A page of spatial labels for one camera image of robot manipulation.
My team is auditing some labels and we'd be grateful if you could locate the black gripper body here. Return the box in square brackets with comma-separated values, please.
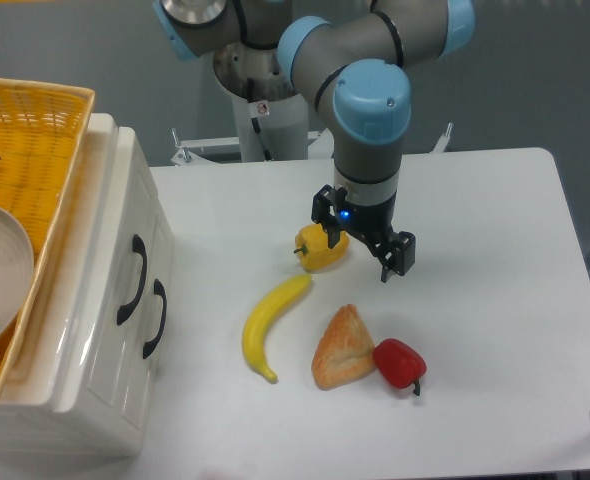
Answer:
[334, 188, 396, 256]

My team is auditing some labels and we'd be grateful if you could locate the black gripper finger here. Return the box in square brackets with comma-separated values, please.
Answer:
[374, 231, 416, 283]
[311, 185, 347, 248]

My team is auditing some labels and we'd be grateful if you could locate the white drawer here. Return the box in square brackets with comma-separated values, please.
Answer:
[54, 126, 174, 442]

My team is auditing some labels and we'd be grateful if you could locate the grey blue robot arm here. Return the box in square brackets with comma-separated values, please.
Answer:
[153, 1, 475, 279]

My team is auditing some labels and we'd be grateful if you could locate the white drawer cabinet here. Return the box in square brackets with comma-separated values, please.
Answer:
[0, 114, 146, 456]

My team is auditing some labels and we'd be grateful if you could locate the yellow bell pepper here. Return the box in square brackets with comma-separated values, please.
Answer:
[294, 224, 350, 272]

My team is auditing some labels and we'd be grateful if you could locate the golden pastry turnover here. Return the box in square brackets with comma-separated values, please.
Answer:
[311, 304, 376, 390]

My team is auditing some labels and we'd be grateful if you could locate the red bell pepper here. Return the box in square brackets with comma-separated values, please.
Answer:
[372, 338, 427, 396]

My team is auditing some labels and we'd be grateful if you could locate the yellow banana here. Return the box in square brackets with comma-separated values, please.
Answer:
[241, 274, 312, 384]

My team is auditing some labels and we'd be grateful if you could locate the yellow wicker basket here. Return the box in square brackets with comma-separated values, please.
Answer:
[0, 78, 95, 395]

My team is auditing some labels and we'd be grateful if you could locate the grey round plate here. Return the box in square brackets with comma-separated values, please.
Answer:
[0, 208, 34, 335]

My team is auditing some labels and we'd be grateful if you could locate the bottom drawer black handle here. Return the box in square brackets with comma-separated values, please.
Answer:
[142, 279, 168, 359]

